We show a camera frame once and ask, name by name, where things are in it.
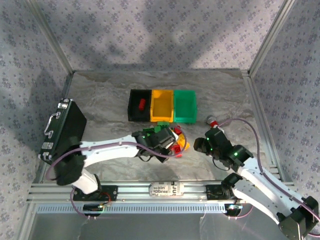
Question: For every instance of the red lego brick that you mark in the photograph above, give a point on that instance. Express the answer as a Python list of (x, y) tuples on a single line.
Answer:
[(178, 155), (177, 149), (142, 104), (178, 130)]

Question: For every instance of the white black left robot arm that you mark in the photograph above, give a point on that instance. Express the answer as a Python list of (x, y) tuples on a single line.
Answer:
[(107, 150)]

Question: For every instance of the aluminium frame post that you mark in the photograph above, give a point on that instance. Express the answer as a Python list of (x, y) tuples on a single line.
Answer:
[(50, 37), (270, 35)]

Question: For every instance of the small circuit board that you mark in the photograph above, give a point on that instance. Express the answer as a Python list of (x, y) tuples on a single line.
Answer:
[(233, 207), (93, 208)]

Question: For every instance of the red tool with grey tip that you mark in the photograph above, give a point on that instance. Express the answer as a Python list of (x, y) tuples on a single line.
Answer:
[(212, 122)]

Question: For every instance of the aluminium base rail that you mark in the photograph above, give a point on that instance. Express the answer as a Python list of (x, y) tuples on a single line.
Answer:
[(135, 191)]

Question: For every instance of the yellow plastic bin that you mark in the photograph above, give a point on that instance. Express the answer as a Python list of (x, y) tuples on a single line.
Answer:
[(162, 106)]

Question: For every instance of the white printed sticker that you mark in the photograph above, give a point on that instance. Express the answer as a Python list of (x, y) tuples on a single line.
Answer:
[(166, 189)]

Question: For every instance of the green plastic bin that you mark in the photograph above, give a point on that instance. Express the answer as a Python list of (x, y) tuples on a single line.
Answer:
[(185, 106)]

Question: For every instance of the grey metal panel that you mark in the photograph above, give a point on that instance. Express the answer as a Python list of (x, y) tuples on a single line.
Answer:
[(150, 227)]

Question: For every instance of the black plastic bin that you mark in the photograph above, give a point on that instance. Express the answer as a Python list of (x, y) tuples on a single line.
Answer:
[(135, 110)]

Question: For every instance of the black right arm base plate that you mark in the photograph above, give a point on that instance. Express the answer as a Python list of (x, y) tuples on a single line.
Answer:
[(213, 192)]

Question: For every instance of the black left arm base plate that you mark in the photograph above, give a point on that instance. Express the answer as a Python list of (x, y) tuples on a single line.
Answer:
[(111, 192)]

